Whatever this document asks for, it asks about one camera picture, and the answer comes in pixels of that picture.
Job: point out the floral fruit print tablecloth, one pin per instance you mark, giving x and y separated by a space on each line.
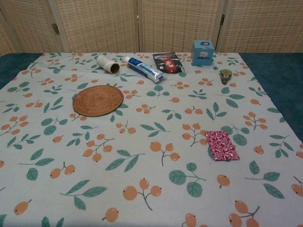
151 118

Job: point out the blue white toothpaste tube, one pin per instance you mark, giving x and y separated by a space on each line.
144 68

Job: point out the black red snack packet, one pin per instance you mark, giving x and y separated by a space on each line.
168 62

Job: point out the round woven rattan coaster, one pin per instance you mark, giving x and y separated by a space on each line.
98 100

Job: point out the white roll with cardboard core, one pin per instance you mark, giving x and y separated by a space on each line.
105 62

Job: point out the small light blue box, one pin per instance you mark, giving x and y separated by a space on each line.
202 54

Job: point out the green correction tape dispenser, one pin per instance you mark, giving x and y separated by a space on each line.
223 74

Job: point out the woven bamboo folding screen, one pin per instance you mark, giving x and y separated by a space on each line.
94 23

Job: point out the brass screen hinge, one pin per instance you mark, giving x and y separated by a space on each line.
55 29
222 19

